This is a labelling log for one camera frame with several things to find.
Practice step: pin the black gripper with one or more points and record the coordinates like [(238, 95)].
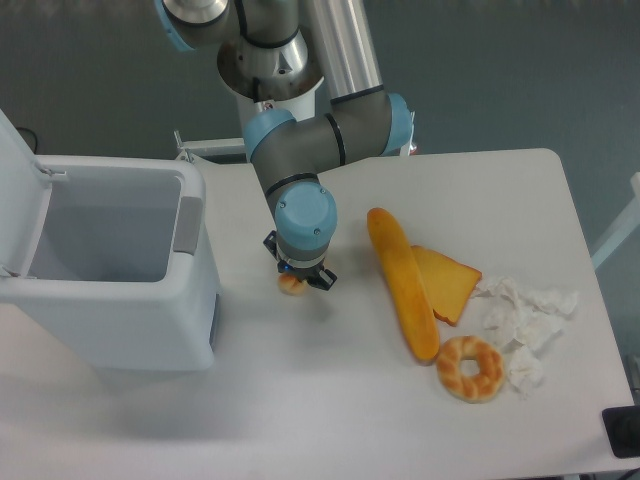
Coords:
[(313, 270)]

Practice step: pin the round knotted bread roll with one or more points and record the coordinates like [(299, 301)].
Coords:
[(290, 285)]

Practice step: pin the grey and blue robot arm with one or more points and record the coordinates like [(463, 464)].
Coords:
[(310, 70)]

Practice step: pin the long baguette bread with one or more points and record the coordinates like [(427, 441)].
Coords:
[(405, 283)]

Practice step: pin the toast bread slice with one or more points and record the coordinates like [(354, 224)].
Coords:
[(449, 284)]

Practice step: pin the white trash bin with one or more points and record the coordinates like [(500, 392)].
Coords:
[(124, 274)]

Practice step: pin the crumpled white tissue paper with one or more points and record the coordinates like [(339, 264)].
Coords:
[(522, 316)]

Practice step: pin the small crumpled white tissue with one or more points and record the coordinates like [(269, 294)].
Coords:
[(525, 371)]

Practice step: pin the white trash bin lid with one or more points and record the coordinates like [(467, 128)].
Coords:
[(25, 196)]

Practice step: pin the black device at table edge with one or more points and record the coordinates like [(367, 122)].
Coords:
[(622, 429)]

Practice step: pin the ring shaped braided bread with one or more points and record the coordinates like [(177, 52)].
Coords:
[(470, 369)]

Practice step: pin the white frame post right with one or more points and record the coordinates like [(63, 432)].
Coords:
[(625, 223)]

